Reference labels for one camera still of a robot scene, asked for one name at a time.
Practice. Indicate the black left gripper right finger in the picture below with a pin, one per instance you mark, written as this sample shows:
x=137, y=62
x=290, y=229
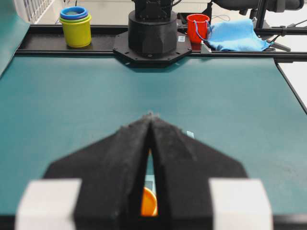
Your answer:
x=200, y=188

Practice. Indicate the blue cloth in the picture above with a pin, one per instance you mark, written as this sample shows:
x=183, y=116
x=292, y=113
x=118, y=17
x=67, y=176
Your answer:
x=236, y=36

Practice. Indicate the yellow-green stacking cup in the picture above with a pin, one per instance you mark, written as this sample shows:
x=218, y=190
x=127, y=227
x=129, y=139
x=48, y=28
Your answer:
x=77, y=35

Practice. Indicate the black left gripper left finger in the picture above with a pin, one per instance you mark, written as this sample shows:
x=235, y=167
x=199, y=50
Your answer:
x=98, y=187

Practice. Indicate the orange round block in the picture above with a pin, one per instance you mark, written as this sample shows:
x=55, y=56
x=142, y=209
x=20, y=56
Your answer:
x=149, y=205

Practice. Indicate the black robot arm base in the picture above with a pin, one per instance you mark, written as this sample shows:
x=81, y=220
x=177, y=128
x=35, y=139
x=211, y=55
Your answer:
x=152, y=35

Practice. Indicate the red toy bucket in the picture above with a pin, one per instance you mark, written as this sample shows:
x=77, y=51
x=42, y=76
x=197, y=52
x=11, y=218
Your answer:
x=199, y=28

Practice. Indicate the small light tape marker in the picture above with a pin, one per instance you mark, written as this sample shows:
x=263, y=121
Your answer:
x=190, y=134

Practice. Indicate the blue stacking cup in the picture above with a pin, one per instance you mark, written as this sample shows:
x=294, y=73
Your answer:
x=73, y=13

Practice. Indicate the green stacking cup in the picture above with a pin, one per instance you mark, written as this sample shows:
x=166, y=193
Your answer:
x=75, y=21

